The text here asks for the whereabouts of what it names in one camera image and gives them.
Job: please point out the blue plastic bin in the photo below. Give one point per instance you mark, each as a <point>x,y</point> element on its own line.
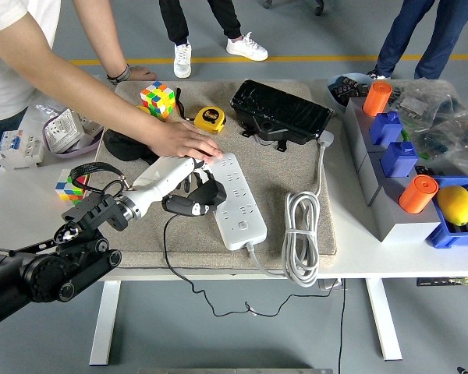
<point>438,237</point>

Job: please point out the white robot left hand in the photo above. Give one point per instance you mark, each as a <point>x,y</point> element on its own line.
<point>160,179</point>

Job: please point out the person's left forearm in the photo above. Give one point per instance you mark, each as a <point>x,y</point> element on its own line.
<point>101,35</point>

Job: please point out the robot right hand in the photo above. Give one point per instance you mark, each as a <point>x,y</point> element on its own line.
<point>466,371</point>

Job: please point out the person's right hand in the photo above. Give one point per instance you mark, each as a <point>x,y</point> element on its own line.
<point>183,142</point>

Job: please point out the dark circuit boards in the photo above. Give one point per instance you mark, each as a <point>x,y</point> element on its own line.
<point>349,86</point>

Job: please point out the black glossy device box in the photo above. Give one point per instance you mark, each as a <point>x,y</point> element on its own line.
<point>281,109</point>

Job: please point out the person's left hand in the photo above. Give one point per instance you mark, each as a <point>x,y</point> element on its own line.
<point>142,74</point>

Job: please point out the small green plastic piece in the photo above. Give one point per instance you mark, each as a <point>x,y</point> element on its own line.
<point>404,135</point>
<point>424,156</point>

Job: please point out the orange cylinder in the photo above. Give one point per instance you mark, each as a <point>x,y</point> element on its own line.
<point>417,196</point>
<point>376,99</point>

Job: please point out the light blue bowl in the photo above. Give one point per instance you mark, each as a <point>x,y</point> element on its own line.
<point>335,99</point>

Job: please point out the white power strip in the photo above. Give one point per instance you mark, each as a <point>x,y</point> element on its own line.
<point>242,230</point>

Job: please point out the grey-brown mat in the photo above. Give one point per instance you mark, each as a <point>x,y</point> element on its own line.
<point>265,175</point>

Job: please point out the black cloth pouch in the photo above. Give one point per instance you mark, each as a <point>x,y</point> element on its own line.
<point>121,146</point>

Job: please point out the colourful puzzle cube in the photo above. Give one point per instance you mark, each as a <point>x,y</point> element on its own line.
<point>68,191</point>
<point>156,99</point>

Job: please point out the black plug adapter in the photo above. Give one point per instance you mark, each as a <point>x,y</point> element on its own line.
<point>212,191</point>

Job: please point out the person's right forearm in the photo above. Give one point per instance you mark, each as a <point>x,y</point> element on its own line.
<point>109,107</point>

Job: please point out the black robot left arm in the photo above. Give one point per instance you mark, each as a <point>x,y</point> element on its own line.
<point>86,218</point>

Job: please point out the black wristband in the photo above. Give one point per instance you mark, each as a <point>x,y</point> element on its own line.
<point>119,74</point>

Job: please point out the white circuit breaker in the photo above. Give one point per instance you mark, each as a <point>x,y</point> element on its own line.
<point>19,152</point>

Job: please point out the yellow lemon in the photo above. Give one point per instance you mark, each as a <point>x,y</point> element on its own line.
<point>456,204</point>

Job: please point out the clear bag of components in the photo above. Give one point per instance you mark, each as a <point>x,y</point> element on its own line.
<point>417,103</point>
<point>452,144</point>

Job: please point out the white table leg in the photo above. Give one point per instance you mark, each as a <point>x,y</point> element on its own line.
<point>101,343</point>
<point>384,323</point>

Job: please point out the grey block base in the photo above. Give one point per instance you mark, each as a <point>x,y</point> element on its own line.
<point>394,226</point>

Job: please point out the blue plastic block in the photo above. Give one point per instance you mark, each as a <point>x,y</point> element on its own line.
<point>399,159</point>
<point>386,130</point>

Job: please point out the black table control panel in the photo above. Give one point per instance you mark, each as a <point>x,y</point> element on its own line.
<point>448,281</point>

